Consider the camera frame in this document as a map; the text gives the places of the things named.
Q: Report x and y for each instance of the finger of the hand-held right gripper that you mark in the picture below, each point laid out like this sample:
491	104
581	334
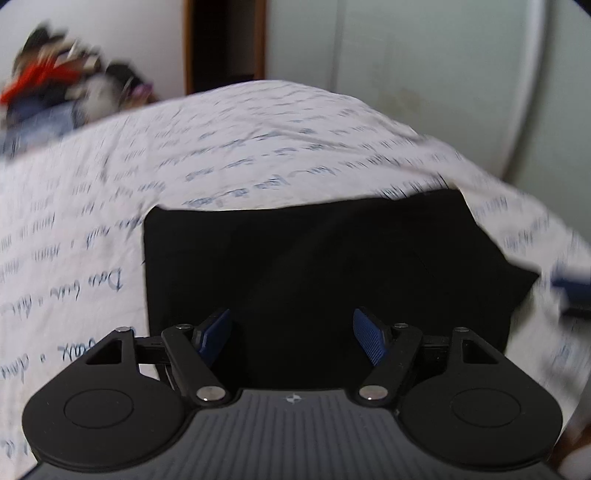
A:
572	288

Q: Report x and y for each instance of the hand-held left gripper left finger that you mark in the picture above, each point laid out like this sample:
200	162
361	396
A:
217	333

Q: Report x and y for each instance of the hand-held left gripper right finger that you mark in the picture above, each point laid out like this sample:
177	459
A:
369	336

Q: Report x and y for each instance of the black pants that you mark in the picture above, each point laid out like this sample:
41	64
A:
300	267

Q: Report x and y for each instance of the white printed bed sheet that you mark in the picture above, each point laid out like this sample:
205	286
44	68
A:
231	147

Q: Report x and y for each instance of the pile of clothes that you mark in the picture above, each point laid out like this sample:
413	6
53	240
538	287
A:
55	87

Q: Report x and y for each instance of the wooden door frame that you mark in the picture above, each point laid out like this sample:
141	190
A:
187	46

